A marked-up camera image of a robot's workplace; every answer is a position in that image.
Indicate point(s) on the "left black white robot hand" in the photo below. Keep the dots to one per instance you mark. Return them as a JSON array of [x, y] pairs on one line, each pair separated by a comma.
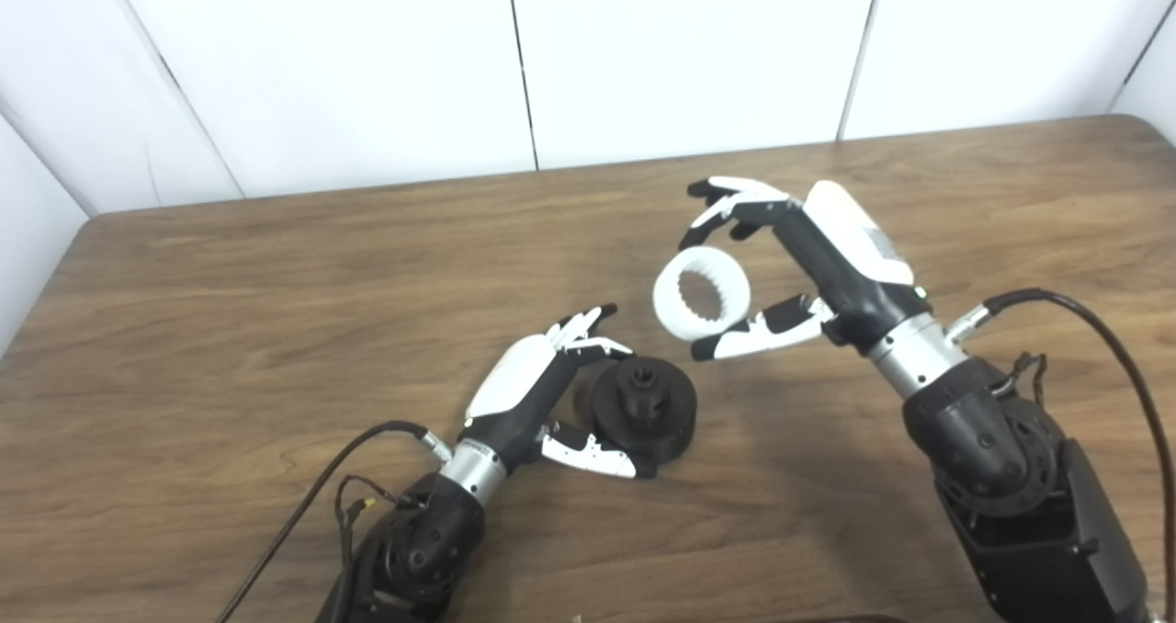
[[519, 393]]

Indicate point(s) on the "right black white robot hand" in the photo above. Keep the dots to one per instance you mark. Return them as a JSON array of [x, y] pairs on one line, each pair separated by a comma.
[[845, 265]]

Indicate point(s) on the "round black plastic part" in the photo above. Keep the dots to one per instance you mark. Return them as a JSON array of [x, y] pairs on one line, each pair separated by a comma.
[[661, 416]]

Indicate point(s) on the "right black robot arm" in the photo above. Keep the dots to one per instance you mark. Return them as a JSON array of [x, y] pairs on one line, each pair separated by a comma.
[[1001, 476]]

